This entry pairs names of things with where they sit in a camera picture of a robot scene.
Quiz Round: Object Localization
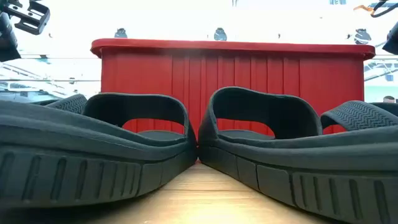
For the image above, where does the small black slide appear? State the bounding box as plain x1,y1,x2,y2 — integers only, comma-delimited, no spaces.
369,101,398,118

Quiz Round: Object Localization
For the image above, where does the black flip-flop sandal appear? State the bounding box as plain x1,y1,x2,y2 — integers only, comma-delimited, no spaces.
320,100,398,131
46,93,88,115

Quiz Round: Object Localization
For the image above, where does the yellow tape tag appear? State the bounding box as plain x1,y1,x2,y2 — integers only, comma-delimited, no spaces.
353,4,374,13

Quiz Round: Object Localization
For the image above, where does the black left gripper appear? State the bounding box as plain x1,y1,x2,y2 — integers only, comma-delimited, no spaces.
0,0,51,62

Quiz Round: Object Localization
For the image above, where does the black thick-soled slide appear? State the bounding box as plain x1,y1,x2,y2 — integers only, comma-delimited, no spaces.
197,86,398,224
0,92,198,208

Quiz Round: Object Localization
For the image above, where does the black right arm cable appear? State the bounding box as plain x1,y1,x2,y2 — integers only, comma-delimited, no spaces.
369,0,398,19

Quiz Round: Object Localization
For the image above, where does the red plastic bin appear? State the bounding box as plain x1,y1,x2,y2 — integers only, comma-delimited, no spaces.
90,38,376,135

